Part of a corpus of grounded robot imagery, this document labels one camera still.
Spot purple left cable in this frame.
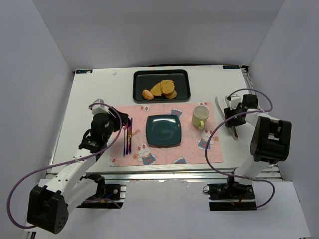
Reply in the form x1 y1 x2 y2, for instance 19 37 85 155
6 104 123 229

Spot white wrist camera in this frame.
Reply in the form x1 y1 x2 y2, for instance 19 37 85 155
89 99 109 115
225 94 242 110

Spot heart bread slice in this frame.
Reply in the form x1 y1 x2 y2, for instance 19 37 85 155
160 80 175 95

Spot teal square plate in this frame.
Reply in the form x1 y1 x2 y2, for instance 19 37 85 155
146 115 181 147

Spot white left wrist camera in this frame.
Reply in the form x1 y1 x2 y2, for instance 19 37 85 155
89 99 109 115

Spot iridescent spoon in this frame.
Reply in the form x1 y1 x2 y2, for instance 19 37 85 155
123 124 128 157

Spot black baking tray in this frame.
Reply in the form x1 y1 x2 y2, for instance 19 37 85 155
133 69 191 104

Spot pale green mug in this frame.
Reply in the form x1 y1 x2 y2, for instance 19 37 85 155
192 105 210 130

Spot lower bread slice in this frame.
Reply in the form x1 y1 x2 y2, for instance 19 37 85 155
150 83 163 97

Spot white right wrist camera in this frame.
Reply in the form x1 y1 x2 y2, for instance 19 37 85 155
225 94 242 110

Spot iridescent knife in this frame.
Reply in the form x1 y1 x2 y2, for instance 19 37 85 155
127 118 133 154

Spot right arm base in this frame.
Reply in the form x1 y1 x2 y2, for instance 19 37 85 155
202 183 257 212

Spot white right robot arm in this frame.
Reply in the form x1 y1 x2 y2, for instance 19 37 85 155
224 94 292 197

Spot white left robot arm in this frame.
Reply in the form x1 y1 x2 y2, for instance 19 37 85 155
27 107 129 234

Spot pink bunny placemat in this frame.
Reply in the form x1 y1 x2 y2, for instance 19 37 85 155
107 102 223 167

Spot small round bread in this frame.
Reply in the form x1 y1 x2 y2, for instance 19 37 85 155
165 90 177 99

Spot sesame bun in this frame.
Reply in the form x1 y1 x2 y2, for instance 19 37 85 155
142 90 154 100

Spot metal tongs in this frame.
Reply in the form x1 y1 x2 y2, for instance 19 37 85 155
215 97 238 140

